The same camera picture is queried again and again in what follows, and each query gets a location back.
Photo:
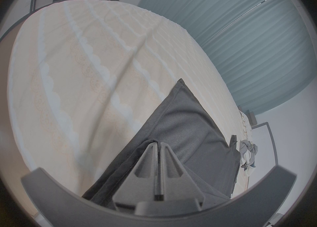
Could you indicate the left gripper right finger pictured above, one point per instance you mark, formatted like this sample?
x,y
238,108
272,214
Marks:
x,y
178,184

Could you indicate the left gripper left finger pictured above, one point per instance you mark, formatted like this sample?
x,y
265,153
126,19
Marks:
x,y
141,184

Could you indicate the black T-shirt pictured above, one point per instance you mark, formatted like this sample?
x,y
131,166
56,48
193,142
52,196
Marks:
x,y
185,127

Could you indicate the pile of clothes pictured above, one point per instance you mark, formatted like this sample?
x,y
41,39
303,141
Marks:
x,y
247,154

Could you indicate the bed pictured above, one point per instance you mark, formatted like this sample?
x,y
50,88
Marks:
x,y
86,72

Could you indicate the white printed pillow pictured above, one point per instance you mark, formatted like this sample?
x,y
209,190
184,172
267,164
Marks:
x,y
246,127

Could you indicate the grey bedside table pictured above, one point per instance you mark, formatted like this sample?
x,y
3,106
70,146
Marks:
x,y
252,117

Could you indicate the blue-green curtain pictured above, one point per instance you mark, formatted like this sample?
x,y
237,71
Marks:
x,y
198,6
267,60

